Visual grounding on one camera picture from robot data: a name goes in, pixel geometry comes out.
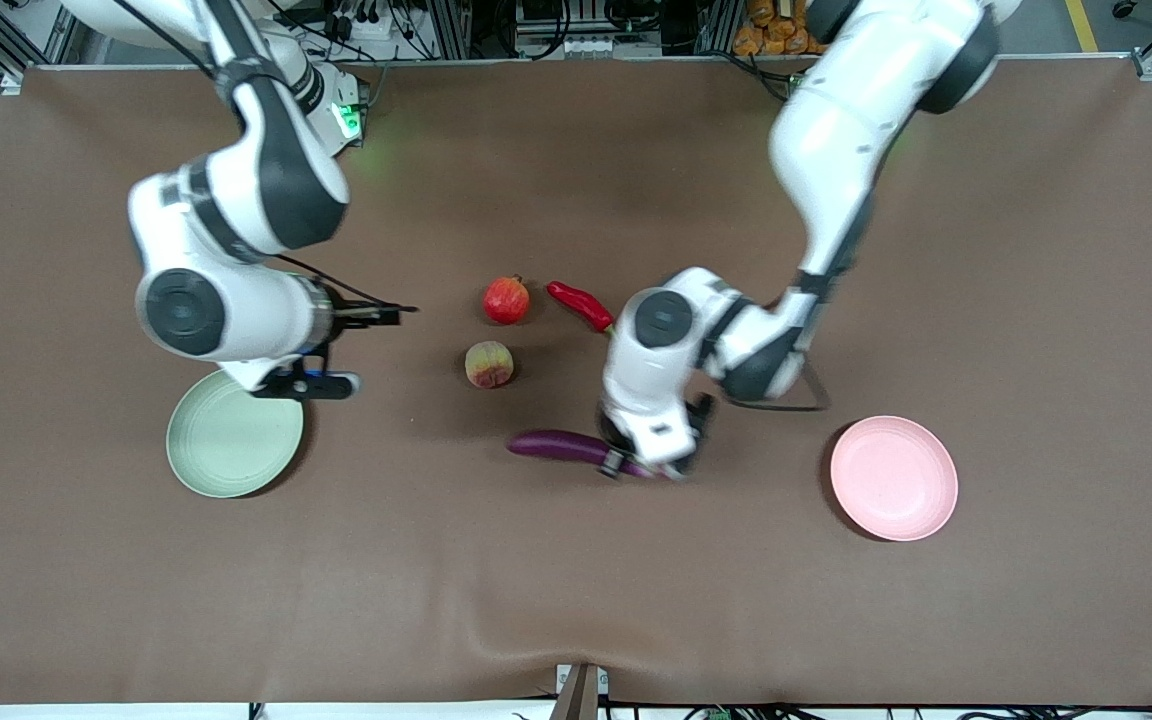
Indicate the red chili pepper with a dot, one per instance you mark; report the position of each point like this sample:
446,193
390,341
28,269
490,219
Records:
581,303

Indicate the red apple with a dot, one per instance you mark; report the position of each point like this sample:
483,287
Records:
506,302

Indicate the brown table cloth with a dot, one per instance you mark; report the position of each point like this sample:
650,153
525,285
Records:
576,580

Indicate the white power strip with plugs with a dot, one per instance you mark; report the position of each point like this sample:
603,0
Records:
376,45

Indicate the purple eggplant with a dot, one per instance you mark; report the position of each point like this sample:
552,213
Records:
556,445

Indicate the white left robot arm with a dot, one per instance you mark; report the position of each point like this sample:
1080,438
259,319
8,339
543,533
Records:
836,130

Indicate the bag of orange items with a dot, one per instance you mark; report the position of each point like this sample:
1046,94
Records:
771,30

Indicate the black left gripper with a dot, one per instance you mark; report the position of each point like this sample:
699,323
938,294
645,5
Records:
701,417

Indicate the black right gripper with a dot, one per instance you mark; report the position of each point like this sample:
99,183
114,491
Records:
346,317

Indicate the white terminal block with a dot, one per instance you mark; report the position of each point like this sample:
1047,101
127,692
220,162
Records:
591,46

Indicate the pale green plate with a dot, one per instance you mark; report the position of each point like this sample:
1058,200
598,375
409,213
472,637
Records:
226,450

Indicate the yellow pink peach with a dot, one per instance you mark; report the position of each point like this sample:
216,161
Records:
488,365

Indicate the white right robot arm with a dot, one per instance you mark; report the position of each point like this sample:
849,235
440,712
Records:
236,190

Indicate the pink plate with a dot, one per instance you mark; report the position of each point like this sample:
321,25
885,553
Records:
894,478

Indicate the metal table edge bracket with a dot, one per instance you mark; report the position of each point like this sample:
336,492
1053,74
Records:
581,695

